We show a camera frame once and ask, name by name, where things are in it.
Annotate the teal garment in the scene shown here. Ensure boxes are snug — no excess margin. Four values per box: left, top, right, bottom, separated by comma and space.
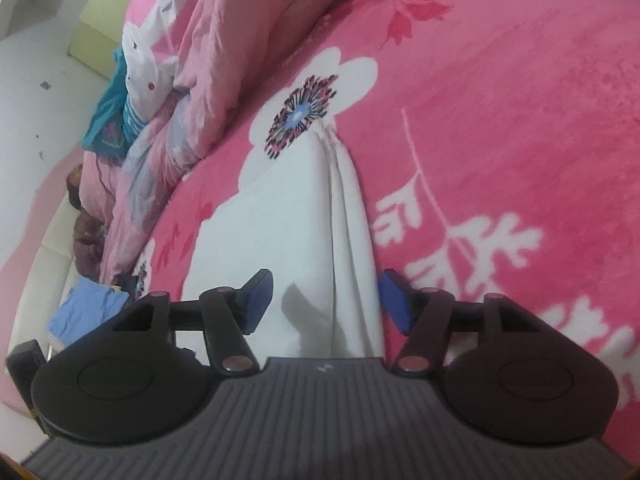
82, 47, 143, 163

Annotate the white sweatshirt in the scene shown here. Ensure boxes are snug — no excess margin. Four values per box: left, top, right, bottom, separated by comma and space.
180, 125, 388, 361

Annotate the pale yellow wardrobe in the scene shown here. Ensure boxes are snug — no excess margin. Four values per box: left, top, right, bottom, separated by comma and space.
67, 0, 138, 81

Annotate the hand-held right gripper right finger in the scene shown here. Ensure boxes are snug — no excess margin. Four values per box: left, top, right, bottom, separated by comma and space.
377, 268, 543, 377

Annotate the dark brown cloth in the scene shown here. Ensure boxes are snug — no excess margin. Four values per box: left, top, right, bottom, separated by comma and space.
72, 210, 108, 281

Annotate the pink floral bed blanket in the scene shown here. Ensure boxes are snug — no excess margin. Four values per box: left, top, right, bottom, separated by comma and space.
97, 0, 640, 411

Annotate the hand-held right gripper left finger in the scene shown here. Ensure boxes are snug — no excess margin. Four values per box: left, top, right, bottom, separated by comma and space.
112, 268, 274, 377

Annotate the pink patterned quilt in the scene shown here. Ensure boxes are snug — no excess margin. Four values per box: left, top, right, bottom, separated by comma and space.
82, 0, 396, 281

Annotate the blue folded garment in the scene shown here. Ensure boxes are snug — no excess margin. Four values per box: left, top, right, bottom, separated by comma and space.
47, 280, 133, 348

